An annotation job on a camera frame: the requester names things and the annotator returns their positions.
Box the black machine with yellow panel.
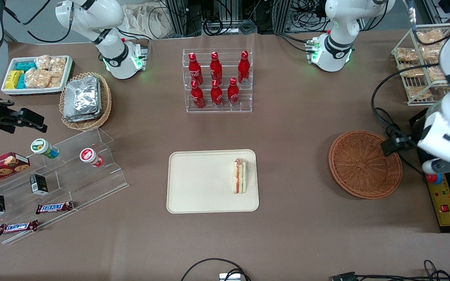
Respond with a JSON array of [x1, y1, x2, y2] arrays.
[[410, 107, 450, 234]]

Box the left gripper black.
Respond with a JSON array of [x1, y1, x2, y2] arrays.
[[381, 124, 421, 157]]

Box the cream cloth bag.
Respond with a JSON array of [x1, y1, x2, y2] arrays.
[[123, 3, 179, 39]]

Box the aluminium frame rack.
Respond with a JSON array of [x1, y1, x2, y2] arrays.
[[162, 0, 302, 36]]

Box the foil wrapped pack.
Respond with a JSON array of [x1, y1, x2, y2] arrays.
[[64, 76, 100, 117], [63, 78, 102, 123]]

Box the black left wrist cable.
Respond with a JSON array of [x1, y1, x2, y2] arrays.
[[371, 62, 441, 175]]

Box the red cola bottle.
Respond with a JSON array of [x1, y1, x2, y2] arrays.
[[237, 51, 250, 84], [211, 79, 223, 108], [191, 80, 205, 109], [189, 52, 204, 85], [210, 52, 223, 84], [227, 77, 240, 107]]

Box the white wire shelf rack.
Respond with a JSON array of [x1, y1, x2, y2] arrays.
[[391, 23, 450, 106]]

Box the clear acrylic stepped display stand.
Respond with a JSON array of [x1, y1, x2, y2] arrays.
[[0, 126, 129, 245]]

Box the red strawberry yogurt cup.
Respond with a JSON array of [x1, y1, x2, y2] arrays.
[[79, 148, 104, 168]]

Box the black looped cable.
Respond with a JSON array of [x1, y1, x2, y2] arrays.
[[181, 258, 251, 281]]

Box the yellow snack packet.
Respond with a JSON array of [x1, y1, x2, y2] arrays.
[[5, 70, 23, 90]]

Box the cream plastic serving tray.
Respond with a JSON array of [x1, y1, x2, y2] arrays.
[[166, 149, 260, 214]]

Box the layered sandwich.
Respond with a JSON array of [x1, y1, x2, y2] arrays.
[[232, 158, 249, 195]]

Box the Snickers chocolate bar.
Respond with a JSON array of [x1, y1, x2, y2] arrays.
[[0, 220, 39, 235], [36, 201, 74, 215]]

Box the white rectangular snack bin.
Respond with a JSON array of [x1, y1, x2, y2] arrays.
[[1, 55, 73, 96]]

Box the black cable with connector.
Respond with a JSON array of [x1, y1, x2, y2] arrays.
[[330, 260, 450, 281]]

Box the brown round wicker basket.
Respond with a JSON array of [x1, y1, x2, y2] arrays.
[[329, 130, 403, 200]]

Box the black cable bundle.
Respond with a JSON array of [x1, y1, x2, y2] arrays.
[[287, 0, 333, 34]]

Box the green sunflower lid cup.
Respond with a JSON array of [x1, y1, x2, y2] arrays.
[[30, 138, 60, 159]]

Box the light wicker basket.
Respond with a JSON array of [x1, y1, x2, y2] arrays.
[[59, 72, 113, 131]]

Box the clear acrylic bottle rack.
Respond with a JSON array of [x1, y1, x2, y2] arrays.
[[182, 48, 254, 114]]

